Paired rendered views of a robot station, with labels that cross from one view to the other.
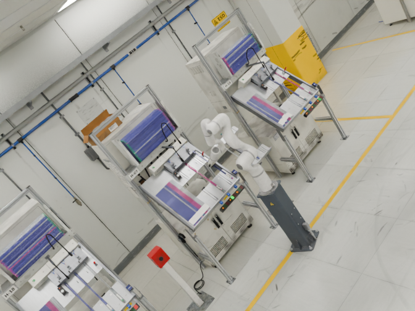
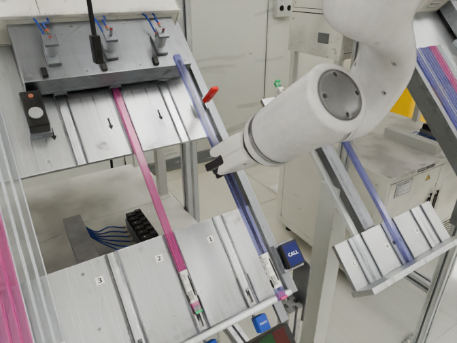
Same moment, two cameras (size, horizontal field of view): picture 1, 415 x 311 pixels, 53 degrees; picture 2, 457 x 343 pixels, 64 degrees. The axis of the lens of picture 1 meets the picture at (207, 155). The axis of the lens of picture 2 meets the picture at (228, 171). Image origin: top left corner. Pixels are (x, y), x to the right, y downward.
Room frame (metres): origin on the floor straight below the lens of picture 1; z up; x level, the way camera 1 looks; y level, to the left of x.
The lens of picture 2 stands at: (3.10, 0.08, 1.28)
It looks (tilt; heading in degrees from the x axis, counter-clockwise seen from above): 27 degrees down; 353
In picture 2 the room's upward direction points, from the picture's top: straight up
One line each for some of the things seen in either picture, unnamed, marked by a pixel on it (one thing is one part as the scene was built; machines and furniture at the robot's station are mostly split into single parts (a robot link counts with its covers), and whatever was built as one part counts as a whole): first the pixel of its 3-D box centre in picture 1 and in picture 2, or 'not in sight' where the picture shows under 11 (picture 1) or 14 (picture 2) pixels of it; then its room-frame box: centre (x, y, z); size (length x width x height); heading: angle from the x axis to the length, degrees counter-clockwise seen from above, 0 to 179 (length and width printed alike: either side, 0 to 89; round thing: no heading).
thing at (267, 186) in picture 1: (263, 180); not in sight; (3.18, -0.26, 0.79); 0.19 x 0.19 x 0.18
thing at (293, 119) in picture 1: (277, 115); (417, 140); (4.52, -0.95, 0.65); 1.01 x 0.73 x 1.29; 25
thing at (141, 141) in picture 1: (148, 134); not in sight; (3.99, 0.35, 1.52); 0.51 x 0.13 x 0.27; 115
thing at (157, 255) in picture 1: (178, 278); not in sight; (3.35, 0.92, 0.39); 0.24 x 0.24 x 0.78; 25
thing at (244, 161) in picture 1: (248, 165); not in sight; (3.17, -0.23, 1.00); 0.19 x 0.12 x 0.24; 120
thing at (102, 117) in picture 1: (110, 120); not in sight; (4.21, 0.58, 1.82); 0.68 x 0.30 x 0.20; 115
